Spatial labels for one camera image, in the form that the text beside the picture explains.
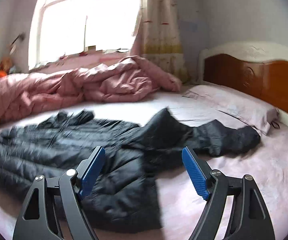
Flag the black puffer jacket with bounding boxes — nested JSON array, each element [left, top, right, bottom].
[[0, 107, 261, 230]]

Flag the pink bed sheet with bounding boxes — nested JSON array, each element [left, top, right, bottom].
[[0, 86, 288, 239]]

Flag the pink pillow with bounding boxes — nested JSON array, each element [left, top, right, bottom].
[[183, 85, 279, 135]]

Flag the orange plush toy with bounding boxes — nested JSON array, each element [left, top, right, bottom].
[[0, 70, 8, 78]]

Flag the wooden white headboard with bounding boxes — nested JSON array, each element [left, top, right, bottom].
[[198, 42, 288, 114]]

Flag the pink quilted duvet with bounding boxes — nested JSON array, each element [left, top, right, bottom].
[[0, 56, 181, 124]]

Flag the books on windowsill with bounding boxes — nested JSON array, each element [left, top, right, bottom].
[[79, 46, 103, 56]]

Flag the white framed window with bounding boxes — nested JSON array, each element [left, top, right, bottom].
[[28, 0, 140, 69]]

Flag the patterned beige curtain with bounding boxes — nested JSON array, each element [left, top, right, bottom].
[[129, 0, 190, 83]]

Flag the pink wall lamp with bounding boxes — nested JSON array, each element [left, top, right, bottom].
[[9, 33, 26, 55]]

